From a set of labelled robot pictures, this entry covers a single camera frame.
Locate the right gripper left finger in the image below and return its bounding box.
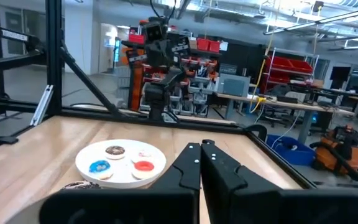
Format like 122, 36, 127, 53
39, 142, 201, 224

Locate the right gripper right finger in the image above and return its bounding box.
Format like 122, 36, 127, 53
200, 141, 358, 224

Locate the small red donut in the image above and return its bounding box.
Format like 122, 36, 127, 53
131, 160, 156, 180

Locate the small white sprinkled donut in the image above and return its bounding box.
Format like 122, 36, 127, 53
131, 148, 155, 162

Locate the small chocolate donut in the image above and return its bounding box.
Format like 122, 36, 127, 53
104, 145, 126, 161

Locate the small blue donut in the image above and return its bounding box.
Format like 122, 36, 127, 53
88, 159, 114, 180

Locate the large chocolate donut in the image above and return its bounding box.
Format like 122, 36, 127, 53
61, 180, 101, 191

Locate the red storage bin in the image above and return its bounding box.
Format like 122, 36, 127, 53
208, 40, 221, 53
128, 33, 146, 45
196, 37, 211, 51
289, 58, 314, 75
265, 56, 293, 71

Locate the storage rack with orange bins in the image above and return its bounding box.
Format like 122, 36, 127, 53
121, 18, 223, 118

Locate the white round plate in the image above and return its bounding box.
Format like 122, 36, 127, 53
75, 139, 167, 190

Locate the blue plastic bin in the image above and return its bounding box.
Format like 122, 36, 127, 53
265, 134, 316, 166

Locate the grey equipment box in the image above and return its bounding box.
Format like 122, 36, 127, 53
216, 73, 251, 98

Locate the orange shop vacuum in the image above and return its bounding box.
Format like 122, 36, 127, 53
309, 124, 358, 185

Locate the wooden workbench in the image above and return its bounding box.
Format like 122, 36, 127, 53
214, 92, 356, 146

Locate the grey-green bowl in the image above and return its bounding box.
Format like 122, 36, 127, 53
6, 186, 74, 224

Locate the black monitor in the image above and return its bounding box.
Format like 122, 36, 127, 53
329, 66, 352, 90

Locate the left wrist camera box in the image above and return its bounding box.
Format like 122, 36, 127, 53
144, 21, 168, 41

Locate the yellow hanging cable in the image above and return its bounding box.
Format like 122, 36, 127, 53
249, 30, 276, 114

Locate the black aluminium table frame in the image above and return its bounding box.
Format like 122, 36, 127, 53
0, 0, 318, 190

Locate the silver frame bracket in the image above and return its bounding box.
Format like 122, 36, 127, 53
29, 84, 55, 127

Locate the white wire rack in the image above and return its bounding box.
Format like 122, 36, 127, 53
264, 47, 319, 94

